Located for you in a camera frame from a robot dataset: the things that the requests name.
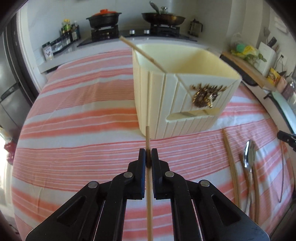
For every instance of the black-lidded jar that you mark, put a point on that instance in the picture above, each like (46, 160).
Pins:
(47, 52)

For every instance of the pink cup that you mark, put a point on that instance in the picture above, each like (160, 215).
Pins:
(282, 85)

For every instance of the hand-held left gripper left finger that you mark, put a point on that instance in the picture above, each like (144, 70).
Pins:
(142, 162)

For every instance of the red cloth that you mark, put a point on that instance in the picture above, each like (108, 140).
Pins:
(10, 153)

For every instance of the wooden cutting board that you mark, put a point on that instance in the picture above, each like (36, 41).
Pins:
(249, 69)

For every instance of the black gas stove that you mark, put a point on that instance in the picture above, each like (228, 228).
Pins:
(129, 34)

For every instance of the white knife block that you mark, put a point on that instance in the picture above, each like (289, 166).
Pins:
(267, 58)

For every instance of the steel spoon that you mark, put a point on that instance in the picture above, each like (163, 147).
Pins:
(249, 155)

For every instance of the black pot with orange lid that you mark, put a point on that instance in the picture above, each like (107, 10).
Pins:
(104, 18)

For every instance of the black frying pan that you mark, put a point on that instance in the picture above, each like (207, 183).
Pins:
(166, 19)

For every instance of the yellow snack packet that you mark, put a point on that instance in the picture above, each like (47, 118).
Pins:
(274, 76)

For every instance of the plastic bag of vegetables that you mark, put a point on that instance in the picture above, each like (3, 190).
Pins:
(247, 51)

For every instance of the dark sauce bottle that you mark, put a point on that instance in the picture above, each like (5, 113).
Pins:
(74, 32)

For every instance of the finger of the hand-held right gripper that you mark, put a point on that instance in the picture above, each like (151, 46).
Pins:
(288, 139)

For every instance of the glass pan lid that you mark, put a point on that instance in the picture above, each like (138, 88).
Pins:
(164, 12)

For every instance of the glass-topped black board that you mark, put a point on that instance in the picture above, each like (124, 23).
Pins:
(283, 106)

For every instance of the glass french press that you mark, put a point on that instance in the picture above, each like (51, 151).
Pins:
(195, 27)

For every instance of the cream ribbed utensil holder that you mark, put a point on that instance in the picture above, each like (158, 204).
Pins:
(180, 92)

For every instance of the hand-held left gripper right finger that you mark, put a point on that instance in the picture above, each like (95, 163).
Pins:
(154, 162)

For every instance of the pink striped tablecloth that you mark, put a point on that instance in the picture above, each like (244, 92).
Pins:
(81, 129)

